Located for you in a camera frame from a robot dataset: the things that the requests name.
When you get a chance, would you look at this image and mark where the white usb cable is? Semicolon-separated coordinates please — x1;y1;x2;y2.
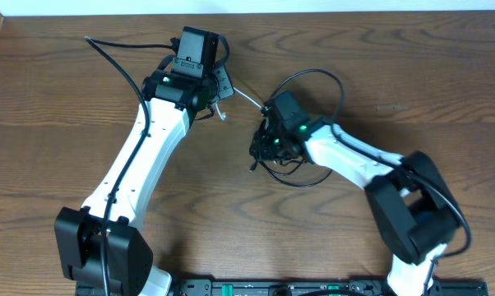
214;86;265;122

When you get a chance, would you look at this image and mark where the black usb cable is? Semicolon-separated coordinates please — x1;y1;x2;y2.
249;158;334;188

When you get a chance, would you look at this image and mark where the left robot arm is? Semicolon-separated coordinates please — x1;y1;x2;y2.
54;26;234;295

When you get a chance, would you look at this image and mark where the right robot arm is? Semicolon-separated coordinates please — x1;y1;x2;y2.
249;91;465;295

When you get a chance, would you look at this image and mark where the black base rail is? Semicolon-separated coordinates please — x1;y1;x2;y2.
168;279;489;296

